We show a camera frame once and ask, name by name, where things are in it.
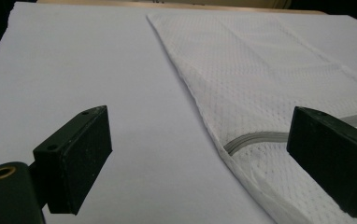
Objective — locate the white table cover sheet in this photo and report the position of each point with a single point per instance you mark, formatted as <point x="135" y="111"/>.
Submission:
<point x="74" y="62"/>

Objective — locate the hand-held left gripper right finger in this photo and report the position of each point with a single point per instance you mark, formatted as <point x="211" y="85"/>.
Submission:
<point x="332" y="161"/>

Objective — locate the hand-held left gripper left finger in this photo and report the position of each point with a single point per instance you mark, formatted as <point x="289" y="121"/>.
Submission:
<point x="74" y="161"/>

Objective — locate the white mesh garment with grey band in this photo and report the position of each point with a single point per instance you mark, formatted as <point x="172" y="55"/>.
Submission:
<point x="254" y="77"/>

